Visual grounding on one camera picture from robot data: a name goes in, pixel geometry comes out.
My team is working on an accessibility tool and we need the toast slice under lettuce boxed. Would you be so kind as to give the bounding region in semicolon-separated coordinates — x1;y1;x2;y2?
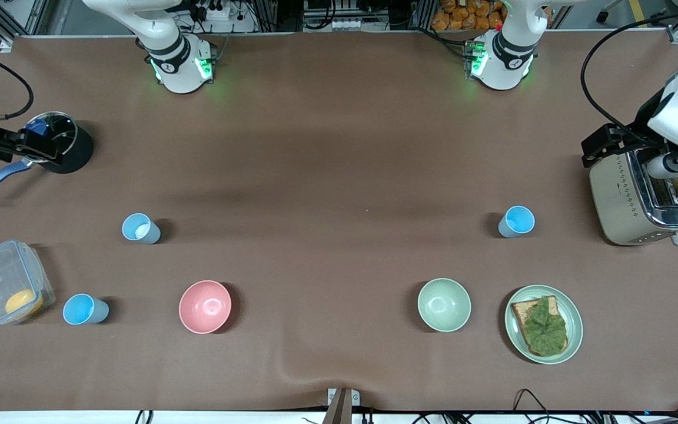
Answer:
510;296;570;357

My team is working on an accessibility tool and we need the yellow round food piece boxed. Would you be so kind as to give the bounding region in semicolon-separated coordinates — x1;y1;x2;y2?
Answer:
5;288;45;316

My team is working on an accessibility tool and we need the pale green plate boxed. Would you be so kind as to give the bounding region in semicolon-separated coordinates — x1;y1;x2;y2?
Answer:
504;284;584;366

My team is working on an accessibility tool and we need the bag of orange items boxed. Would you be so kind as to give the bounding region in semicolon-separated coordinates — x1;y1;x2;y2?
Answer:
431;0;508;32

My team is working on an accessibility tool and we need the green lettuce leaf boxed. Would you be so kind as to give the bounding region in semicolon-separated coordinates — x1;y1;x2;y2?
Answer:
520;296;569;356

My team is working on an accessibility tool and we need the metal table clamp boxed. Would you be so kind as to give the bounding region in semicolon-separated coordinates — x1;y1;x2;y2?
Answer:
327;387;361;424

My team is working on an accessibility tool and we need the pale green bowl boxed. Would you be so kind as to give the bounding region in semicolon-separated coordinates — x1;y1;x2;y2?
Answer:
417;277;473;333

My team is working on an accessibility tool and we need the pink bowl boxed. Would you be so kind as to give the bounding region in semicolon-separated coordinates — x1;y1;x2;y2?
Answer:
178;280;233;335

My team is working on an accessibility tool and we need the silver toaster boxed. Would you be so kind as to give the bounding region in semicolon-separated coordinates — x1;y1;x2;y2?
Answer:
588;137;678;247

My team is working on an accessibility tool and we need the black looped cable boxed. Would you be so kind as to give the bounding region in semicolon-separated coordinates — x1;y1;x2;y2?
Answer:
512;388;553;424

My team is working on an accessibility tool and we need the white power strip with plugs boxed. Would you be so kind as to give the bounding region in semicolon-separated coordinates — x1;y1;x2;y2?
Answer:
193;0;232;22

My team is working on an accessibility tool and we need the light blue plastic cup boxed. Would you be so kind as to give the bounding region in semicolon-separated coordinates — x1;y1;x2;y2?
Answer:
497;205;536;239
62;293;111;326
122;213;162;246

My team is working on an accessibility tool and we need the dark saucepan with blue handle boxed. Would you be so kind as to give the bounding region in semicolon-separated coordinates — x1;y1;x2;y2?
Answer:
0;111;95;203

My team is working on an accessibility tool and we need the brown table cloth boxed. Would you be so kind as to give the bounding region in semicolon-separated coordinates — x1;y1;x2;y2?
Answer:
0;31;678;413

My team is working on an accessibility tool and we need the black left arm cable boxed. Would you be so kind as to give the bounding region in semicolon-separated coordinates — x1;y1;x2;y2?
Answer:
580;8;678;149

